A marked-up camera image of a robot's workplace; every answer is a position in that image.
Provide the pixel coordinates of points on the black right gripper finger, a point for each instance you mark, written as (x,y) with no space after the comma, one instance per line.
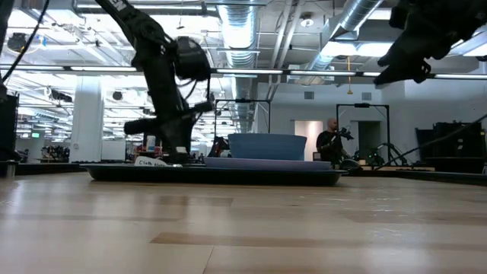
(399,74)
(393,53)

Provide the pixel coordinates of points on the black cloth napkin white tag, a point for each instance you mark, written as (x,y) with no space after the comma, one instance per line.
(150,162)

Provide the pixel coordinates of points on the blue plastic bowl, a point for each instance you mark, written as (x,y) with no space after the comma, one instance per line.
(266,146)

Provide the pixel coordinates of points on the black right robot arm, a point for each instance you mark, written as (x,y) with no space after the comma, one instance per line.
(473,15)

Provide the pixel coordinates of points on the small black robot arm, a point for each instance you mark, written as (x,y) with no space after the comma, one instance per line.
(344,135)

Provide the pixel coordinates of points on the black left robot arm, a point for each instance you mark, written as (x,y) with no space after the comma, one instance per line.
(156,49)

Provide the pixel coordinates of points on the dark green plastic tray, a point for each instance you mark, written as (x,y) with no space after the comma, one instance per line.
(213,177)

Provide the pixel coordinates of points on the white square pillar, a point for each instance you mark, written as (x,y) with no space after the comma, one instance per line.
(86,122)

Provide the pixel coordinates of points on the black storage bins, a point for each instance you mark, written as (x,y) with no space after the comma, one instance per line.
(452,146)

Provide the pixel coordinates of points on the person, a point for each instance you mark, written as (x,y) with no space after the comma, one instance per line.
(327,146)

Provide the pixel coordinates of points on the long ceiling light strip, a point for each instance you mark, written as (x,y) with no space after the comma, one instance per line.
(289,72)
(68,68)

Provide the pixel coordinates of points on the black gantry frame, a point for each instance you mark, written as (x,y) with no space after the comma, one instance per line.
(361,105)
(243,100)

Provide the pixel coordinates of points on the large silver slanted duct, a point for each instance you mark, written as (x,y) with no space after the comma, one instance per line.
(354,15)

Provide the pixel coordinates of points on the silver ribbed air duct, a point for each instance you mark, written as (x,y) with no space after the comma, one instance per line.
(239,34)

